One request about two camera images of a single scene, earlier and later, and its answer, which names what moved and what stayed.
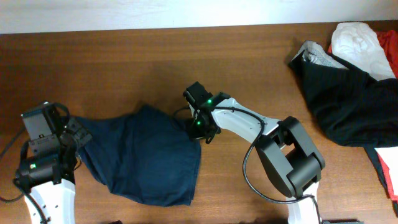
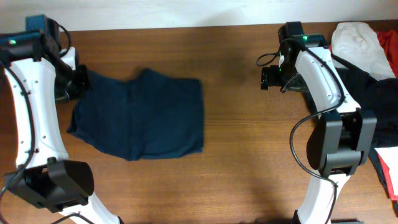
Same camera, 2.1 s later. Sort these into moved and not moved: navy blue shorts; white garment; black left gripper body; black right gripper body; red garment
Moved: black left gripper body; black right gripper body; navy blue shorts
Not moved: white garment; red garment
